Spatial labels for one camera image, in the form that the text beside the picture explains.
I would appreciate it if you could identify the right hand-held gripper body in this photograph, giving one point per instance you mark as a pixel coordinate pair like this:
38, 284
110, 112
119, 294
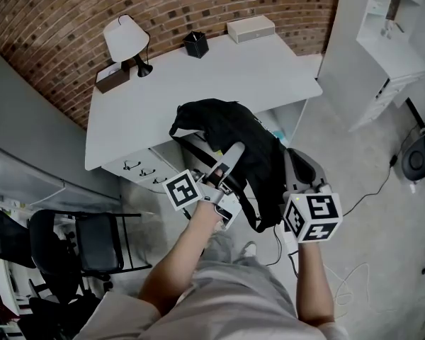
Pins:
313, 218

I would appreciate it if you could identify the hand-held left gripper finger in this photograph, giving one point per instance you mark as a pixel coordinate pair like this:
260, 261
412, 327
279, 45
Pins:
232, 155

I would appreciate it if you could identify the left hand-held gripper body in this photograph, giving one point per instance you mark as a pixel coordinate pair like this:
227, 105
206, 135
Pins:
184, 190

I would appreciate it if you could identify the black backpack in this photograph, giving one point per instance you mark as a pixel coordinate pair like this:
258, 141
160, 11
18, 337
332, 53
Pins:
244, 136

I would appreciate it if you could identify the person's left forearm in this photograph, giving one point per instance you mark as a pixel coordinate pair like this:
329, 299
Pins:
180, 260

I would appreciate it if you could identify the person's right forearm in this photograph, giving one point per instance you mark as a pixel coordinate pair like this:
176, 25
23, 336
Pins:
313, 282

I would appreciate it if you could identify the person's left hand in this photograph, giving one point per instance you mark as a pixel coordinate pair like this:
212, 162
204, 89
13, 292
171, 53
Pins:
218, 173

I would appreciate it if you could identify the white power strip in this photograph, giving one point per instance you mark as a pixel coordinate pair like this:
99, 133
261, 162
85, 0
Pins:
288, 241

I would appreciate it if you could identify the white drawer unit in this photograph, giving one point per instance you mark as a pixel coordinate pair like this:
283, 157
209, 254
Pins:
141, 166

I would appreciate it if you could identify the person's white shoe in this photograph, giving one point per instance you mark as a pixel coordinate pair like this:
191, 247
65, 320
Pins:
249, 249

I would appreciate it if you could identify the person's grey trousers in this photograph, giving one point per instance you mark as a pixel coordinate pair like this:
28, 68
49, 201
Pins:
223, 251

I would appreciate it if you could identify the white table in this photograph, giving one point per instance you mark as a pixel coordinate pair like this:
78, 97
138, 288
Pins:
198, 83

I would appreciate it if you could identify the black folding chair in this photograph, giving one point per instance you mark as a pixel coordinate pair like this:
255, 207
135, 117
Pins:
95, 243

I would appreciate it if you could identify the black pen holder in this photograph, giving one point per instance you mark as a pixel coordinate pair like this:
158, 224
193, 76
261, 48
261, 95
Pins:
196, 44

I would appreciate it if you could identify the black round floor device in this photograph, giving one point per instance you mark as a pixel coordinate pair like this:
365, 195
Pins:
419, 158

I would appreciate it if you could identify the person's light shirt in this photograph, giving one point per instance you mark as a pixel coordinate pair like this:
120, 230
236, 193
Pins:
216, 310

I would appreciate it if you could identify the white rectangular box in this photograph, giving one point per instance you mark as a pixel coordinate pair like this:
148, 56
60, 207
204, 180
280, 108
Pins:
251, 29

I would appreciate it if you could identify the brown tissue box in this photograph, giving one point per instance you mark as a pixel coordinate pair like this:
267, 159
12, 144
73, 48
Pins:
111, 78

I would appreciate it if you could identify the white shade table lamp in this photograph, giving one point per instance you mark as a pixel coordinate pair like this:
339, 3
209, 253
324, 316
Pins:
125, 39

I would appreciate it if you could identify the white shelf cabinet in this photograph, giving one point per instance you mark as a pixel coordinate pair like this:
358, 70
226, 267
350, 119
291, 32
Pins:
372, 66

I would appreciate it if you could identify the black mesh office chair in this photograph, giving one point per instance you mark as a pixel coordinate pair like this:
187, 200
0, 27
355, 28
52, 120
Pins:
7, 239

